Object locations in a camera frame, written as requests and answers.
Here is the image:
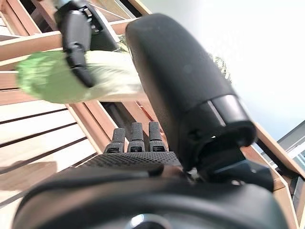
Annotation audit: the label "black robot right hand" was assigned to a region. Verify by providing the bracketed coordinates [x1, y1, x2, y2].
[11, 13, 289, 229]

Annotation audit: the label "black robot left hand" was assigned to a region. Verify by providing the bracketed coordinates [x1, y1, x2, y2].
[53, 0, 120, 88]

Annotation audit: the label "green white napa cabbage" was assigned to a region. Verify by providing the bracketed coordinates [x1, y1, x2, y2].
[15, 49, 148, 104]

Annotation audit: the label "wooden slatted crate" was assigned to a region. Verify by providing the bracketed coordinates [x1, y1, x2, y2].
[0, 31, 172, 208]

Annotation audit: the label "wooden display shelf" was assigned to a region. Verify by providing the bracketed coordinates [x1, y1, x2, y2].
[0, 0, 305, 229]

